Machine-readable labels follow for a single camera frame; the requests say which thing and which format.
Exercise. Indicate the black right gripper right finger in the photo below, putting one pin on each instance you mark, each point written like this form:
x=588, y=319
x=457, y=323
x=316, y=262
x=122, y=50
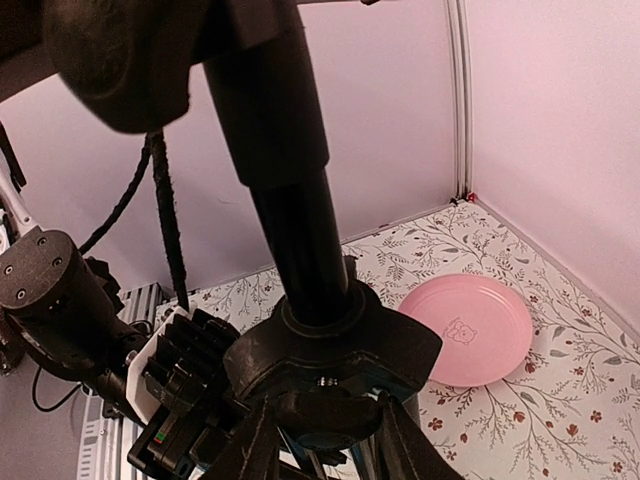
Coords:
x=405, y=453

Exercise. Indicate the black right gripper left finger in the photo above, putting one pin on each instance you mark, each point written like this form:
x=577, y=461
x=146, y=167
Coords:
x=252, y=452

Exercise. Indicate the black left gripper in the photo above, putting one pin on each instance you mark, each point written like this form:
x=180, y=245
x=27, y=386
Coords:
x=172, y=445

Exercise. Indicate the blue sheet music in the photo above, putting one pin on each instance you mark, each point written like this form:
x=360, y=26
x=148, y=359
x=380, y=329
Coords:
x=332, y=411

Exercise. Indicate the black music stand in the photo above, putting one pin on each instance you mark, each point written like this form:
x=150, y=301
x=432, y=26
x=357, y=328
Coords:
x=129, y=63

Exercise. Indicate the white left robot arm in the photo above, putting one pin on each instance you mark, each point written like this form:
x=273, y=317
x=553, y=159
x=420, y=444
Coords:
x=64, y=305

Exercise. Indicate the pink plate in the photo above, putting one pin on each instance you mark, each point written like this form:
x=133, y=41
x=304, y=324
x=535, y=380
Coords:
x=485, y=327

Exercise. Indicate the floral patterned table mat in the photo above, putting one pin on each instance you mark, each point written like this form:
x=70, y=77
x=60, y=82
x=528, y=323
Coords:
x=570, y=410

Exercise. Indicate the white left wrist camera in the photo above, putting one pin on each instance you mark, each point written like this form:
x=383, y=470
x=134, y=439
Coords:
x=179, y=361

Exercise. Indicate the aluminium frame corner post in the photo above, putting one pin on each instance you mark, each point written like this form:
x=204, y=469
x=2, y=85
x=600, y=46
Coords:
x=462, y=98

